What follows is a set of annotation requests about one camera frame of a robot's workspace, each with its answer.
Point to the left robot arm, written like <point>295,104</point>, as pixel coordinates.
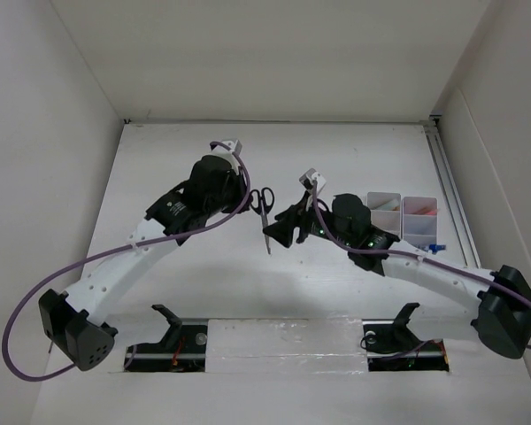
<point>75,319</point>

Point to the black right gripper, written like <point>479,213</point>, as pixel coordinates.
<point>296,215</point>

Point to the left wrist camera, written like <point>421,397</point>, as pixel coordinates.
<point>228,150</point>

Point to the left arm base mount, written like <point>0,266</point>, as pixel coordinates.
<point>181,349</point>

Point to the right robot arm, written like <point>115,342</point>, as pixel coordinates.
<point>493,306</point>

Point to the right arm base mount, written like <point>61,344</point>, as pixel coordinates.
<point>391,347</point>

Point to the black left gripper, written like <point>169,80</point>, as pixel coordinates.
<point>238,181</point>

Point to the black handled scissors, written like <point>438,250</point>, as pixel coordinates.
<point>261,203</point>

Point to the aluminium rail right edge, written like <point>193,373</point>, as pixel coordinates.
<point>450,192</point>

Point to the white right organizer tray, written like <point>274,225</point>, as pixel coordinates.
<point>418,230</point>

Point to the red translucent pen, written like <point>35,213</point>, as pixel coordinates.
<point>426,211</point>

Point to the clear blue spray bottle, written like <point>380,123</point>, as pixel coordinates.
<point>432,247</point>

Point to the orange highlighter marker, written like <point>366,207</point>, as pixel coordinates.
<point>391,205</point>

